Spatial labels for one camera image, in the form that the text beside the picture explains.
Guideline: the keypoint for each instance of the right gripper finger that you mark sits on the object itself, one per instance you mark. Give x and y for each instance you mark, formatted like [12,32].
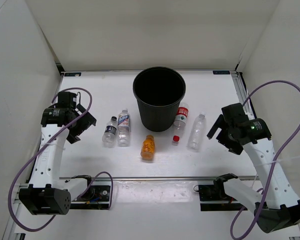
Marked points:
[232,146]
[218,124]

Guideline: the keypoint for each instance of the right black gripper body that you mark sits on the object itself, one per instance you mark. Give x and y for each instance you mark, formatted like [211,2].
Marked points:
[227,134]

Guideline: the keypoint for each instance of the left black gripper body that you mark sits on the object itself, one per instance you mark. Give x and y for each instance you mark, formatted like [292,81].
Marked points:
[79,125]

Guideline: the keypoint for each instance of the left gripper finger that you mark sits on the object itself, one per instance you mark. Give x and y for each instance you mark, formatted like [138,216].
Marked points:
[87,120]
[72,137]

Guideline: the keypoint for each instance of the clear unlabeled plastic bottle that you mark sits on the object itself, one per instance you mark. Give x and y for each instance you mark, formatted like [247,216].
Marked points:
[197,132]

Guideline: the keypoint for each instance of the small dark-label water bottle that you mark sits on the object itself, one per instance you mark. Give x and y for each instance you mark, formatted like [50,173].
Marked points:
[109,135]

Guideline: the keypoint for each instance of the blue-label clear water bottle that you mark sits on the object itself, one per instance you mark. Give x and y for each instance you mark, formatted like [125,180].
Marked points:
[123,128]

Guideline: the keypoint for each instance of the red-label red-cap water bottle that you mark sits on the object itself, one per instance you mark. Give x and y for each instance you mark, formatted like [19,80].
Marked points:
[180,122]

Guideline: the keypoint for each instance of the orange juice bottle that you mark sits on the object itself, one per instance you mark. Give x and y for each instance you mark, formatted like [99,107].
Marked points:
[148,148]

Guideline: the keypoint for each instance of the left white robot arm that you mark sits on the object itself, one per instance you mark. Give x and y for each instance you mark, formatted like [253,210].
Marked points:
[46,193]

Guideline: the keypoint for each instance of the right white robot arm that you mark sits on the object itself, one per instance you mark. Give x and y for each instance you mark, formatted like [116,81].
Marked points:
[278,207]

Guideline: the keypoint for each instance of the black plastic bin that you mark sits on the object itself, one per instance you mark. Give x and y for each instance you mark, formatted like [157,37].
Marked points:
[158,91]

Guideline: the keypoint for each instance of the aluminium right side rail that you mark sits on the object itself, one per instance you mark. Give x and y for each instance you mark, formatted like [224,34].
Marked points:
[242,94]

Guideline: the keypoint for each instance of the aluminium rail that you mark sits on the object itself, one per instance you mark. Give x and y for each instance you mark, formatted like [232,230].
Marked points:
[242,94]
[170,178]

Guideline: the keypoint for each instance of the aluminium front rail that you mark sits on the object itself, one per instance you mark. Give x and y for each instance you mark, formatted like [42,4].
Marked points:
[170,178]

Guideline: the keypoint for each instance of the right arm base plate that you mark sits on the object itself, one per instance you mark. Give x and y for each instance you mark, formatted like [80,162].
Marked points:
[211,201]

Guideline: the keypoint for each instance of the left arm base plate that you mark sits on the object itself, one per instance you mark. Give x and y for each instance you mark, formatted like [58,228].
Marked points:
[97,197]

